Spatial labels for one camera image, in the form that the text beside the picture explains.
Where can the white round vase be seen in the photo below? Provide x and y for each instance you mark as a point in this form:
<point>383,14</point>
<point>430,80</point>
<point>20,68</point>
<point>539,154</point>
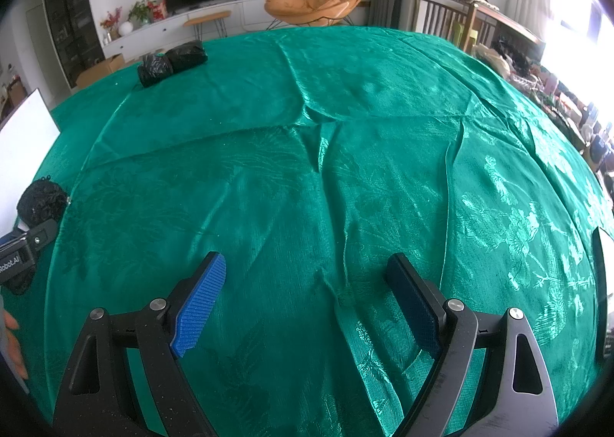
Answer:
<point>125,28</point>

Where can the wooden stool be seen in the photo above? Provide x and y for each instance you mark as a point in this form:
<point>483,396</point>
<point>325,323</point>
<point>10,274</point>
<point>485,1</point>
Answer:
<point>206,16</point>

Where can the white television cabinet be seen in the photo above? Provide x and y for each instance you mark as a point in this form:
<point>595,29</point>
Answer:
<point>163,27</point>

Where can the cardboard box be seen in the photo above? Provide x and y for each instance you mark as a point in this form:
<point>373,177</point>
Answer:
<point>98,70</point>

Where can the person's left hand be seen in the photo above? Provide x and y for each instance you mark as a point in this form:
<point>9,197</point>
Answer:
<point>13,341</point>

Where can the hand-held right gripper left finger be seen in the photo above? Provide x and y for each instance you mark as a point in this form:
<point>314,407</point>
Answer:
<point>201,307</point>

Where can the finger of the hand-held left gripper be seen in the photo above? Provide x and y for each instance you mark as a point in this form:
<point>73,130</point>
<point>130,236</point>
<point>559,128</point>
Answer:
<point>41,235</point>

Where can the black plastic bag roll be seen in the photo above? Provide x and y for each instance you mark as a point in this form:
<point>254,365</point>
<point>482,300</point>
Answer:
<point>154,70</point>
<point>188,55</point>

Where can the green satin tablecloth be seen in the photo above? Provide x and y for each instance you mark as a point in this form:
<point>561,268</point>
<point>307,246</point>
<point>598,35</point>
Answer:
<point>312,154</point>

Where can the red flower branches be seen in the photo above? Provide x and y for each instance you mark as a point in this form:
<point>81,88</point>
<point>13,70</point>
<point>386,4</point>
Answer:
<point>111,19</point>

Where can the dark display cabinet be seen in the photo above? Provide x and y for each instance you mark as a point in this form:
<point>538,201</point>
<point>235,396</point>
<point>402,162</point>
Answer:
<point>72,19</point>

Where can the pile of assorted clutter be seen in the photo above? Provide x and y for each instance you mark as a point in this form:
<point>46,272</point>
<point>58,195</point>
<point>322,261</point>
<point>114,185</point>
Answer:
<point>551,82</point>

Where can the green plant with red wrap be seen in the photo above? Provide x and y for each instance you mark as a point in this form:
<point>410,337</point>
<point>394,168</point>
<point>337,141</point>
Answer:
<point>141,10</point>

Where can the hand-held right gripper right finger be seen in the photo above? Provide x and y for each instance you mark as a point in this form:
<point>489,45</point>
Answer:
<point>415,307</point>

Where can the white storage box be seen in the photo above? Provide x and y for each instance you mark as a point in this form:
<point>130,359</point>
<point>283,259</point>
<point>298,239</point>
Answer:
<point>29,130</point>

